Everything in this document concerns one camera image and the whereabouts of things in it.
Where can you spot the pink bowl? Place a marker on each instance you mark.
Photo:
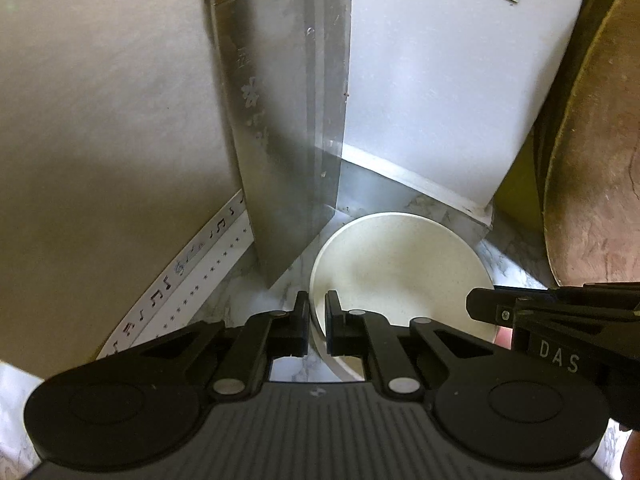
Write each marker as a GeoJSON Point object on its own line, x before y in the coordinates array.
{"type": "Point", "coordinates": [504, 339]}

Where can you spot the cream bowl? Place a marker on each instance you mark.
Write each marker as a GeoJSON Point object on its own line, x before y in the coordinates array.
{"type": "Point", "coordinates": [400, 270]}

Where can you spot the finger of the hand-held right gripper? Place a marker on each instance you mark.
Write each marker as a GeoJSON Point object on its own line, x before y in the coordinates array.
{"type": "Point", "coordinates": [500, 305]}

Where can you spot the white knife holder appliance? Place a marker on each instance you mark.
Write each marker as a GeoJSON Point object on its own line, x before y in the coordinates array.
{"type": "Point", "coordinates": [450, 85]}

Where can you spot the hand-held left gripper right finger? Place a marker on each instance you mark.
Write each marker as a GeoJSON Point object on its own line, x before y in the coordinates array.
{"type": "Point", "coordinates": [333, 330]}

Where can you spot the round wooden cutting board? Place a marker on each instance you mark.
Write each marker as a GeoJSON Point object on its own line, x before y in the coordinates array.
{"type": "Point", "coordinates": [595, 160]}

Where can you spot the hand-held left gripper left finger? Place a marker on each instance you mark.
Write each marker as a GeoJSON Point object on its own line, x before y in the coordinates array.
{"type": "Point", "coordinates": [302, 330]}

